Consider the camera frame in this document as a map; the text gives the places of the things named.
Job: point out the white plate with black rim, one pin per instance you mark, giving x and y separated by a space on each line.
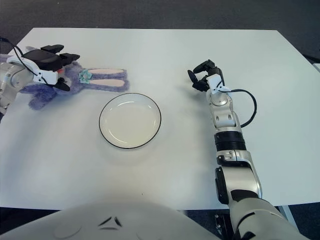
130 122

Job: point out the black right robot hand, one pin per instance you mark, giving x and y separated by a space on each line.
212 80

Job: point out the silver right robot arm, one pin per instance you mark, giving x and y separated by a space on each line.
237 175

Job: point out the grey table leg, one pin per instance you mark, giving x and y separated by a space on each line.
285 211

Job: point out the purple plush bunny doll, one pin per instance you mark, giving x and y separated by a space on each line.
105 85

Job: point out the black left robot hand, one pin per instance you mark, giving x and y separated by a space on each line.
45 61

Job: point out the black perforated bracket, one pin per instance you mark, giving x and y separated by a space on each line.
221 225

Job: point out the grey robot torso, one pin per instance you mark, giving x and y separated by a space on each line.
125 220

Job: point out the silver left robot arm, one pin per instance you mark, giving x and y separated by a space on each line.
12 77

